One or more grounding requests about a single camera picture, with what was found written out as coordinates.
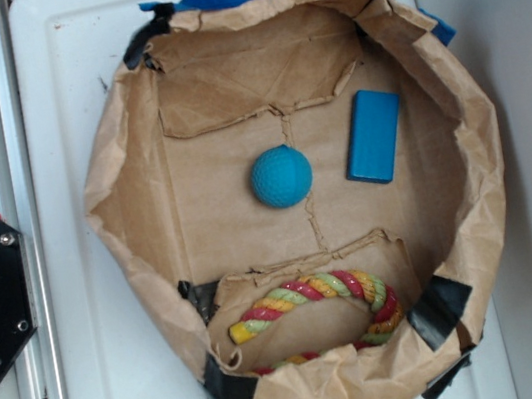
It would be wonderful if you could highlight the blue dimpled ball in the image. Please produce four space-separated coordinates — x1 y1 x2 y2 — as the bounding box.
250 145 313 209

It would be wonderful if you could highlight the multicolour twisted rope ring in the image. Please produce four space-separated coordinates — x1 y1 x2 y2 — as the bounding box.
222 262 410 379

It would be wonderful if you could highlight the brown paper bag bin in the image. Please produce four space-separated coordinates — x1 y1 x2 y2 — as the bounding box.
84 0 506 399

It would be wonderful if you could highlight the aluminium extrusion rail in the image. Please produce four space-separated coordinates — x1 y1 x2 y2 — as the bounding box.
0 0 69 399

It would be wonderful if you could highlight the blue wooden block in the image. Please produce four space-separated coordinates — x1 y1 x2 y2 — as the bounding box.
346 90 400 184

